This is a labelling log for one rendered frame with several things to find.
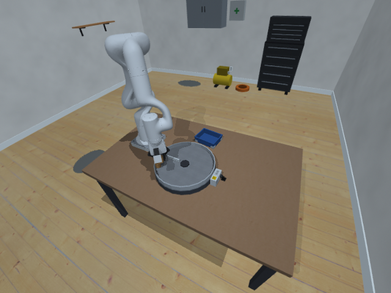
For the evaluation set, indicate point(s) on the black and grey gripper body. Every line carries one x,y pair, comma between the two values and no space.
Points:
160,145

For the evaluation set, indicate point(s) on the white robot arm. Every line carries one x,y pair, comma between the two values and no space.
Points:
128,50

